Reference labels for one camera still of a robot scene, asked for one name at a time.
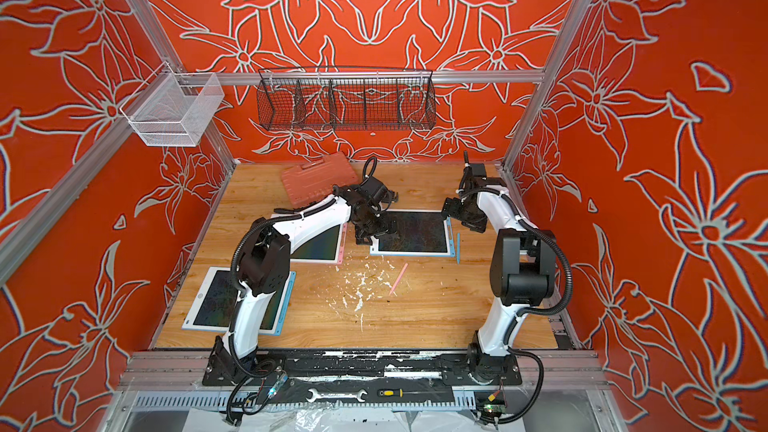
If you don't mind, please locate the black wire wall basket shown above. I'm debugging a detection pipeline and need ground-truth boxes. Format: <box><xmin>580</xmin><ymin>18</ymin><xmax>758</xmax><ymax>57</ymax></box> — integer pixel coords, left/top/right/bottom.
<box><xmin>256</xmin><ymin>67</ymin><xmax>437</xmax><ymax>132</ymax></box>

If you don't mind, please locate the blue framed front tablet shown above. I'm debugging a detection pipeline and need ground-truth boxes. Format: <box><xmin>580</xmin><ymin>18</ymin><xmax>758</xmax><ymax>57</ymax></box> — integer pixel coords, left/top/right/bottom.
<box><xmin>181</xmin><ymin>267</ymin><xmax>296</xmax><ymax>336</ymax></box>

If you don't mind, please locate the pink framed writing tablet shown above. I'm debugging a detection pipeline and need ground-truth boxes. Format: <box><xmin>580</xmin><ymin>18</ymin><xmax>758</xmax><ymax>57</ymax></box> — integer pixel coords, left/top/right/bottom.
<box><xmin>274</xmin><ymin>220</ymin><xmax>347</xmax><ymax>265</ymax></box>

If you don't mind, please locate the yellow handled screwdriver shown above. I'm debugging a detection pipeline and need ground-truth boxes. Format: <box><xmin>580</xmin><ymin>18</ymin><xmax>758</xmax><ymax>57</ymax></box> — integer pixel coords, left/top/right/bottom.
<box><xmin>376</xmin><ymin>388</ymin><xmax>448</xmax><ymax>398</ymax></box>

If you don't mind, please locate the blue framed rear tablet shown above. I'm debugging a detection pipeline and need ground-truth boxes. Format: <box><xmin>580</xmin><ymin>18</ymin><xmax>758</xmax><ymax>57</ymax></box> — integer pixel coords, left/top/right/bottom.
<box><xmin>370</xmin><ymin>210</ymin><xmax>455</xmax><ymax>257</ymax></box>

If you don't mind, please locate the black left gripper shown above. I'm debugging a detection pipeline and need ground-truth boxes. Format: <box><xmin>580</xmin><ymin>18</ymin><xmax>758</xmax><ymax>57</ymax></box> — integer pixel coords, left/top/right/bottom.
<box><xmin>356</xmin><ymin>209</ymin><xmax>404</xmax><ymax>244</ymax></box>

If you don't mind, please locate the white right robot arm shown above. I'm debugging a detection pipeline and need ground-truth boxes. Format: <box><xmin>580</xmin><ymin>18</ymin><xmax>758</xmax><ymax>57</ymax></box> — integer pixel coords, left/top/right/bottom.
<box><xmin>441</xmin><ymin>170</ymin><xmax>574</xmax><ymax>357</ymax></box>

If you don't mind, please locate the pink stylus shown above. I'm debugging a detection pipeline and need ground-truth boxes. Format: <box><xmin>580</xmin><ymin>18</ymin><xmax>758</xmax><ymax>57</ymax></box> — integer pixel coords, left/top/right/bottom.
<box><xmin>388</xmin><ymin>263</ymin><xmax>409</xmax><ymax>296</ymax></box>

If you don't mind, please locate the silver open-end wrench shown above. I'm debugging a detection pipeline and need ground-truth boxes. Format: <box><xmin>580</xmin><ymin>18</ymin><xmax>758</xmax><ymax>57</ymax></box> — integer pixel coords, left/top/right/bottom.
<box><xmin>307</xmin><ymin>388</ymin><xmax>367</xmax><ymax>403</ymax></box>

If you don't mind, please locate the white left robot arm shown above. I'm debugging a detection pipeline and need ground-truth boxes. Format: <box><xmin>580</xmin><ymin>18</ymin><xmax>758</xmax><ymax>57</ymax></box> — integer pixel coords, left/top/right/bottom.
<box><xmin>225</xmin><ymin>175</ymin><xmax>398</xmax><ymax>359</ymax></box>

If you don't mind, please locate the red plastic tool case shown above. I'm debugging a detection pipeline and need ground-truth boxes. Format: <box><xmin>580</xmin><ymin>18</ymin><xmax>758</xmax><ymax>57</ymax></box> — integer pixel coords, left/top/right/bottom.
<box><xmin>281</xmin><ymin>152</ymin><xmax>359</xmax><ymax>208</ymax></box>

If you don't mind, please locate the clear plastic wall bin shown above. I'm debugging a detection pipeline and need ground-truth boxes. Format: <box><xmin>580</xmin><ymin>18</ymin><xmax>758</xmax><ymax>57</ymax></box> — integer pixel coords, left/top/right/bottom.
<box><xmin>119</xmin><ymin>71</ymin><xmax>224</xmax><ymax>147</ymax></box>

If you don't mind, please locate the blue framed tablet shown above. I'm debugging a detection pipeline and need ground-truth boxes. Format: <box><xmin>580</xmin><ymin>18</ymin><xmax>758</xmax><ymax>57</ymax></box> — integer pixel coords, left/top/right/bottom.
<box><xmin>370</xmin><ymin>210</ymin><xmax>455</xmax><ymax>257</ymax></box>
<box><xmin>181</xmin><ymin>267</ymin><xmax>296</xmax><ymax>336</ymax></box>

